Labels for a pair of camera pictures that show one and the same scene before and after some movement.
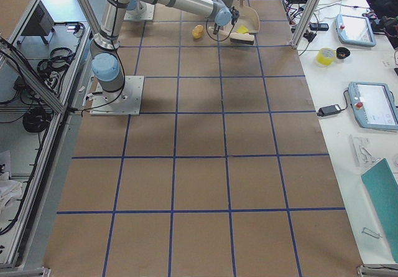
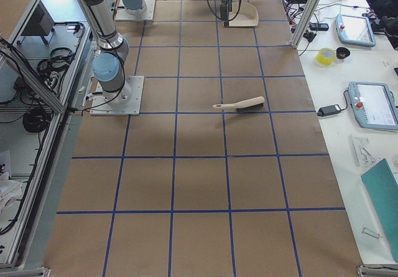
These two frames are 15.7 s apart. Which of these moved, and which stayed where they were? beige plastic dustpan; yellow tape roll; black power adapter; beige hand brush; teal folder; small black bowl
Moved: beige hand brush; beige plastic dustpan
Stayed: small black bowl; yellow tape roll; black power adapter; teal folder
